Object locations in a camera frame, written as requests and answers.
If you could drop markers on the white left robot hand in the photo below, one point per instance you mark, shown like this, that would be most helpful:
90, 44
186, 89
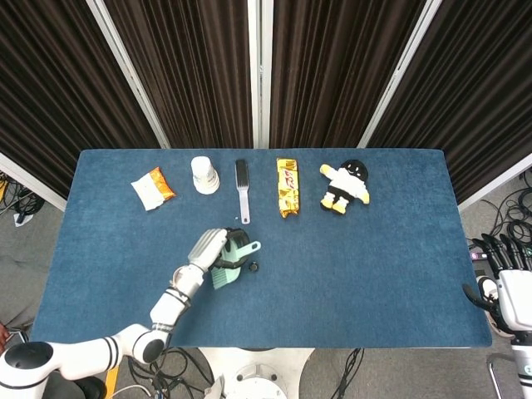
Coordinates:
205, 249

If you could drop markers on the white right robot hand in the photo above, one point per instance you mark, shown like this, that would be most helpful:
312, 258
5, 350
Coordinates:
515, 299

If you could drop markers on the teal dish brush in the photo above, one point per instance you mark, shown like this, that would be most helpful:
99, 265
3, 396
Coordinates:
226, 279

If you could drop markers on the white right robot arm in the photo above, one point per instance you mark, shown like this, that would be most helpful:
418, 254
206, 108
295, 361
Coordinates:
523, 365

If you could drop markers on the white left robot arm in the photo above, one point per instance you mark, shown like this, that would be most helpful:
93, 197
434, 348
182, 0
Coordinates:
166, 309

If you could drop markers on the black bottle cap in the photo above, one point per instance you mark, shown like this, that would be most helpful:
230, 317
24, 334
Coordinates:
253, 267

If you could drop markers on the white paper cup stack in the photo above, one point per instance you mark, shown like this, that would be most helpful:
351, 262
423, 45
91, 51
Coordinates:
203, 174

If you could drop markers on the white orange snack bag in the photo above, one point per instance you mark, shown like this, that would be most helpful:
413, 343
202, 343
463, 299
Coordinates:
151, 191

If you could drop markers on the gold foil snack package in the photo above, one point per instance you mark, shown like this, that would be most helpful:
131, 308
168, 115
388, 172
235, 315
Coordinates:
288, 187

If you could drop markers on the blue table cover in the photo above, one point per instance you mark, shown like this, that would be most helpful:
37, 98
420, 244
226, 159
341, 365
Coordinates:
353, 270

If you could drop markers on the black white plush doll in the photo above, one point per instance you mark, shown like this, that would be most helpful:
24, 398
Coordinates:
349, 183

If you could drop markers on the dark brown curtain panel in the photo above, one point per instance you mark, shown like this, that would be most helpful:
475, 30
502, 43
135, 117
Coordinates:
469, 83
187, 62
62, 83
332, 62

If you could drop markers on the white partition frame bar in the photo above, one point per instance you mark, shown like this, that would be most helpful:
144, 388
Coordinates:
33, 183
494, 185

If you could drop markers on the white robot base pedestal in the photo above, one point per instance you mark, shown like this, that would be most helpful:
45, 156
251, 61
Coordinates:
257, 374

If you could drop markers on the white partition frame post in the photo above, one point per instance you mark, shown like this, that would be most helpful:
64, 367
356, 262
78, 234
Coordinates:
253, 83
397, 75
130, 75
267, 83

